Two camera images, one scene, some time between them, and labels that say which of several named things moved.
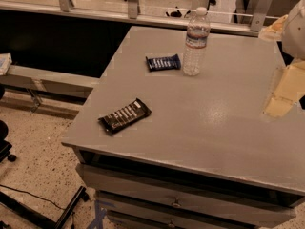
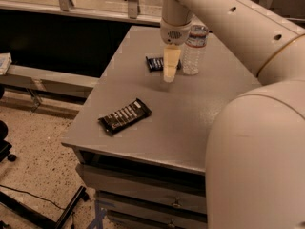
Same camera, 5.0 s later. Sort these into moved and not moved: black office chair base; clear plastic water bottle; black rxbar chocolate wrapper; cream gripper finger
Moved: cream gripper finger
Not moved: black rxbar chocolate wrapper; clear plastic water bottle; black office chair base
